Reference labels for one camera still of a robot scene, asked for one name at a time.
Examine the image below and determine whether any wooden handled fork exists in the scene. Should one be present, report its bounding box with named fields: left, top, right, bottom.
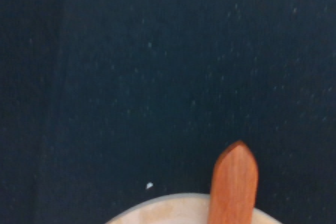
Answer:
left=207, top=141, right=258, bottom=224

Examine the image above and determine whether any round wooden coaster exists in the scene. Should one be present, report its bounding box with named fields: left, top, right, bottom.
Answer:
left=106, top=191, right=282, bottom=224

